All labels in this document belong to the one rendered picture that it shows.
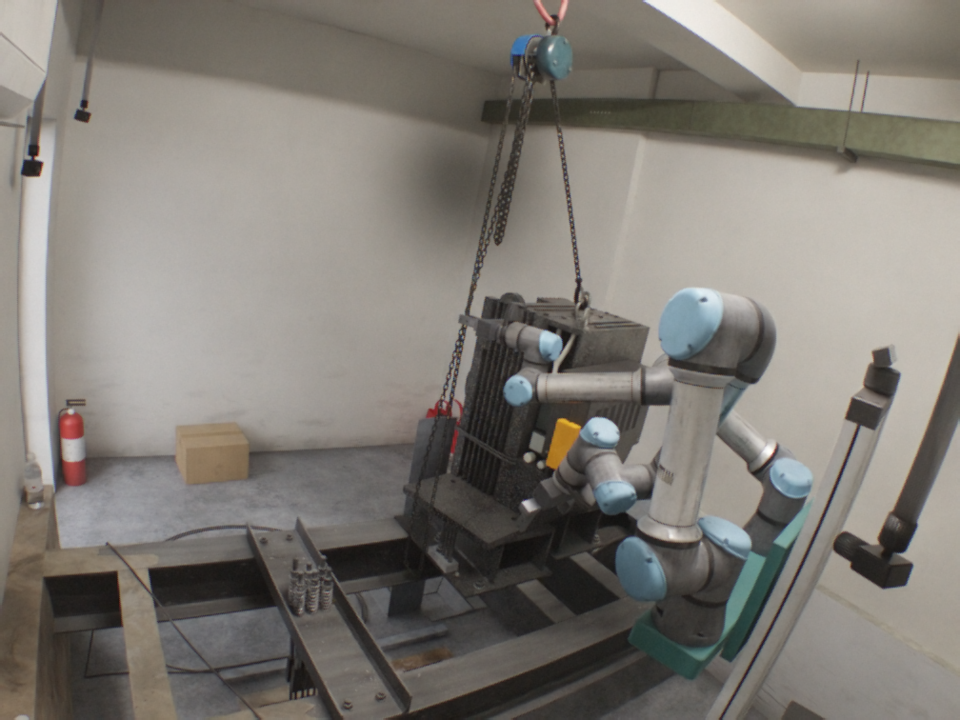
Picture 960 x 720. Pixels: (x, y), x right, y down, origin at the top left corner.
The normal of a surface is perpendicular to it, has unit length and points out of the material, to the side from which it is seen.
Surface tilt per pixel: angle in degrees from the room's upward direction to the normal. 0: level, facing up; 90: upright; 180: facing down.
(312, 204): 90
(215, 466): 90
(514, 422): 90
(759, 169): 90
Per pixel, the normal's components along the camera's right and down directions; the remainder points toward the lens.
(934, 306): -0.81, -0.02
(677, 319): -0.89, -0.22
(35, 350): 0.55, 0.31
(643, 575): -0.92, 0.04
